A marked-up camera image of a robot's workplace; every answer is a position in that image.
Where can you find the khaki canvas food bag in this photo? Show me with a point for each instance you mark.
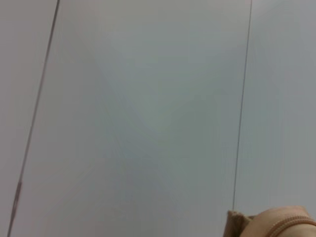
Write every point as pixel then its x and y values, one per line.
pixel 276 222

